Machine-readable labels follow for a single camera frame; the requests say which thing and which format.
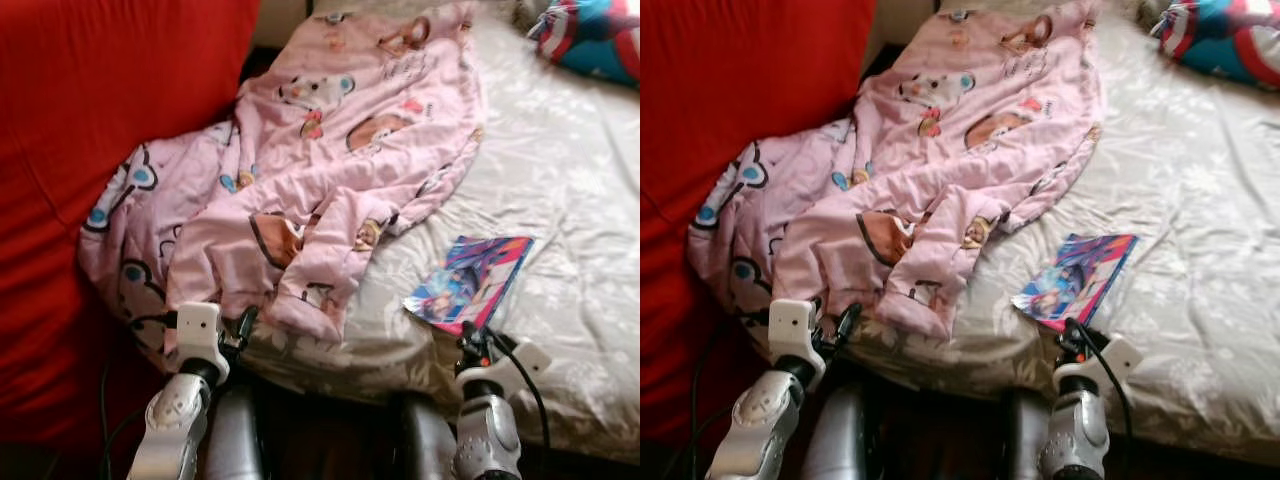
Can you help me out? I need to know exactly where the colourful magazine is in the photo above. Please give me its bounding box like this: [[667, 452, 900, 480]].
[[1010, 233, 1140, 334], [402, 235, 536, 337]]

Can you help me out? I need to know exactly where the silver robot right leg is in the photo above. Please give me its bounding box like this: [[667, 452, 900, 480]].
[[1003, 388, 1051, 480], [398, 392, 459, 480]]

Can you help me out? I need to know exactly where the silver robot leg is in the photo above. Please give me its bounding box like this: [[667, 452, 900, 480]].
[[1003, 388, 1051, 480], [800, 380, 873, 480], [398, 392, 459, 480], [203, 383, 269, 480]]

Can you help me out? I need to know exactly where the silver robot left leg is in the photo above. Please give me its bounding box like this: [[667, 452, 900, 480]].
[[203, 383, 269, 480], [800, 380, 873, 480]]

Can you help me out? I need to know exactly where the bed with beige floral sheet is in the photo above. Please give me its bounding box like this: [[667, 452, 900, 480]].
[[845, 0, 1280, 469], [235, 0, 640, 466]]

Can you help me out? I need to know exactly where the pink cartoon print blanket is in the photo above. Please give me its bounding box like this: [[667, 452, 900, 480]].
[[78, 0, 488, 373], [685, 0, 1104, 346]]

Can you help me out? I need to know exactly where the red folded cushion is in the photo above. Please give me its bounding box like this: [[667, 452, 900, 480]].
[[640, 0, 879, 451], [0, 0, 263, 446]]

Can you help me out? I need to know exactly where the red white blue bolster pillow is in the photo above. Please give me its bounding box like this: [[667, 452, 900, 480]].
[[1150, 0, 1280, 91], [527, 0, 640, 89]]

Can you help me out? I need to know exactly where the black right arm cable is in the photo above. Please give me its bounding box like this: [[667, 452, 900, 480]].
[[1085, 325, 1136, 451], [485, 328, 551, 451]]

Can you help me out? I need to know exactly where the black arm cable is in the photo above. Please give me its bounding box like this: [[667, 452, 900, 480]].
[[97, 355, 151, 480], [688, 330, 721, 480], [485, 328, 551, 451], [1085, 325, 1136, 451]]

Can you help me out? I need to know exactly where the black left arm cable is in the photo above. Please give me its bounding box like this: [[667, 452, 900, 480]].
[[97, 355, 151, 480], [688, 330, 721, 480]]

